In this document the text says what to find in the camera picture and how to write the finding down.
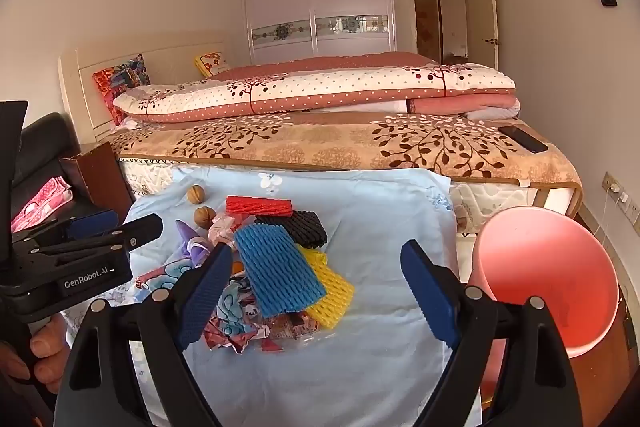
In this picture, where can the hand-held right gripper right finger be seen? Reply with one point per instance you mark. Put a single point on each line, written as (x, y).
(430, 297)

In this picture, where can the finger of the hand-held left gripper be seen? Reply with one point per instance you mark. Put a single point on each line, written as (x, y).
(140, 229)
(92, 223)

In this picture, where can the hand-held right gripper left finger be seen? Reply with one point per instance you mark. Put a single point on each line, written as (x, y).
(205, 292)

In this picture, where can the purple wrapper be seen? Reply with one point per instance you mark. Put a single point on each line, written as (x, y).
(192, 242)

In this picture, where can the pink plastic basin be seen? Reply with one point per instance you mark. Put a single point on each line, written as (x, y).
(545, 277)

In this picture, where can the person's left hand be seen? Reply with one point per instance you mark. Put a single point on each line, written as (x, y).
(50, 347)

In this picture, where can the crumpled cartoon wrapper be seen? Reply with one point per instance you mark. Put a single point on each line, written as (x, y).
(237, 319)

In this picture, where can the blue pink cartoon wrapper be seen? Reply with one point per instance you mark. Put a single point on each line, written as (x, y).
(165, 274)

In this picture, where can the brown wooden nightstand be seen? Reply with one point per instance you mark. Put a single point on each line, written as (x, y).
(102, 177)

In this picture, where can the pink dotted cloth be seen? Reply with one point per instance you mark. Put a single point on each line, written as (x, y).
(42, 204)

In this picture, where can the light blue cloth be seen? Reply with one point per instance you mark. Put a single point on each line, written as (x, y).
(380, 257)

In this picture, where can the brown walnut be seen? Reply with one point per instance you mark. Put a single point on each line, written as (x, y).
(196, 193)
(204, 214)

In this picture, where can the blue foam fruit net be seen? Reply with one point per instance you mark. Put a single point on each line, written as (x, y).
(277, 267)

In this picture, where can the black chair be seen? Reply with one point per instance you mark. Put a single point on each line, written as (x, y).
(45, 147)

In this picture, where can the brown snack wrapper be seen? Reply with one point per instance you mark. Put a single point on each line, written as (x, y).
(292, 327)

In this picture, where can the red foam fruit net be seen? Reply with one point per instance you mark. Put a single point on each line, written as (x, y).
(259, 205)

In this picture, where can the yellow foam fruit net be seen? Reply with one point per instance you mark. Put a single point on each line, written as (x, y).
(325, 294)

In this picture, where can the black foam fruit net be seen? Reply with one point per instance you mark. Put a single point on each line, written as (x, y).
(295, 227)

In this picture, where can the colourful patterned pillow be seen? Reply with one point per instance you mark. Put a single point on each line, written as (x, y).
(122, 77)

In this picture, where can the yellow flower pillow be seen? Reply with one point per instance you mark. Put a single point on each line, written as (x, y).
(212, 64)

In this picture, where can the black smartphone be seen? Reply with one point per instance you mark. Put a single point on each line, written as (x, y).
(522, 138)

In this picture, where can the brown leaf-print blanket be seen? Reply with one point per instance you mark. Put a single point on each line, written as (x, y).
(325, 142)

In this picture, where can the white charger plug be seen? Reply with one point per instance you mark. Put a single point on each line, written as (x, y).
(620, 197)

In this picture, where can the folded dotted pink quilt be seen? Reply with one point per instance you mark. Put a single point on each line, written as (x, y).
(320, 89)

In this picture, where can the white door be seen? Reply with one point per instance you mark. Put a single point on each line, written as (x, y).
(487, 7)

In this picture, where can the beige wall outlet strip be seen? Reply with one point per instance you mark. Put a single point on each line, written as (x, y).
(631, 207)

